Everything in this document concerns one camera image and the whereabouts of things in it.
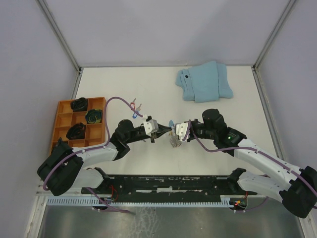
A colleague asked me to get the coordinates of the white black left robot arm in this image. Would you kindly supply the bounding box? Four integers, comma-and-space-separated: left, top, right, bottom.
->
37, 119, 172, 196

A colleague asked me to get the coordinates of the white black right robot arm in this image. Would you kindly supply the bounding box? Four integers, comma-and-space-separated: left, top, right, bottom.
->
185, 109, 317, 218

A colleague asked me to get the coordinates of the key with red tag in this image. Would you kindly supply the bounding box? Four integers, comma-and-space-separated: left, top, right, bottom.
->
130, 98, 136, 109

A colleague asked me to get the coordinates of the light blue folded cloth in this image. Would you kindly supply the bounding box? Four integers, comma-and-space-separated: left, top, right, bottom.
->
175, 61, 233, 103

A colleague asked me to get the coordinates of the orange compartment tray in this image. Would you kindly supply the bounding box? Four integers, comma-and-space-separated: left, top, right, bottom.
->
50, 97, 106, 152

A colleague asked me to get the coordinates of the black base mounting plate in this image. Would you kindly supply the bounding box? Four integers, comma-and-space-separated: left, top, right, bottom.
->
93, 175, 246, 195

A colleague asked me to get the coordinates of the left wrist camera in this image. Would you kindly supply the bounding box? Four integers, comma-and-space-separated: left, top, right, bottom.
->
143, 119, 158, 136

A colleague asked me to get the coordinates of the green blue coiled strap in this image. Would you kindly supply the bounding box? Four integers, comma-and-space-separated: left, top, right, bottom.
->
85, 108, 103, 124

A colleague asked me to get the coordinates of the black coiled strap bottom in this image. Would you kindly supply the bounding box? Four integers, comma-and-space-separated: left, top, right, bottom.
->
66, 123, 87, 139

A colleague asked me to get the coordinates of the black coiled strap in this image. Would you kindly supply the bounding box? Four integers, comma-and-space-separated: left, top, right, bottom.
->
66, 123, 87, 139
71, 98, 89, 111

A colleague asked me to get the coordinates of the black coiled strap top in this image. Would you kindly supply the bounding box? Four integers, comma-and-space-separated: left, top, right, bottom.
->
71, 98, 89, 111

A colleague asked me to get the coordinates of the white slotted cable duct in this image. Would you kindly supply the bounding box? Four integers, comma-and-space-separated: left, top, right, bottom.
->
47, 195, 236, 206

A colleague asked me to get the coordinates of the aluminium frame rail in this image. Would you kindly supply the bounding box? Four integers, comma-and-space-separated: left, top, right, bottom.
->
252, 0, 317, 177

